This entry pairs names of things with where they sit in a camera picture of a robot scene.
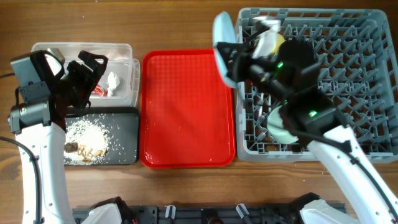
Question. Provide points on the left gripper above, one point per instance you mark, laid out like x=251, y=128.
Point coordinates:
x=88, y=78

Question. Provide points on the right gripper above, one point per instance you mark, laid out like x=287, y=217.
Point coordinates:
x=242, y=60

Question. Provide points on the light blue plate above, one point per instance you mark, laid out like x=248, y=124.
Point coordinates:
x=223, y=31

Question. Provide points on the red strawberry candy wrapper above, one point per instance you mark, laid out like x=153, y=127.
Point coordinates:
x=100, y=91

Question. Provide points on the white tissue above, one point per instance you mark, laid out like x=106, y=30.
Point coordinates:
x=113, y=82

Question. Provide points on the yellow plastic cup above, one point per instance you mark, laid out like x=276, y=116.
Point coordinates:
x=279, y=41

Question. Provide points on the rice and food scraps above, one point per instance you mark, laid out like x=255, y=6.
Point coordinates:
x=87, y=143

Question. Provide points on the mint green bowl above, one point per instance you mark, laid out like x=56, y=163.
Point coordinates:
x=276, y=130

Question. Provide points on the white plastic fork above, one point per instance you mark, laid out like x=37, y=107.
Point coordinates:
x=260, y=105

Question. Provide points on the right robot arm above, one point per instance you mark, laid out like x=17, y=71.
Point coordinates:
x=313, y=118

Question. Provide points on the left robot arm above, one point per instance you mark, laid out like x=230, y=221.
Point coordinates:
x=40, y=130

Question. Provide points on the clear plastic waste bin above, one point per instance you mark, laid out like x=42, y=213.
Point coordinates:
x=120, y=63

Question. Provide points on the black food waste tray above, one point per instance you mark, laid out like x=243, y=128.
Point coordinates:
x=124, y=137

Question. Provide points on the grey dishwasher rack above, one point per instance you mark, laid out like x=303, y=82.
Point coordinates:
x=358, y=72

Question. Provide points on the red serving tray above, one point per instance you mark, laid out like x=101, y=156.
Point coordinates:
x=186, y=111

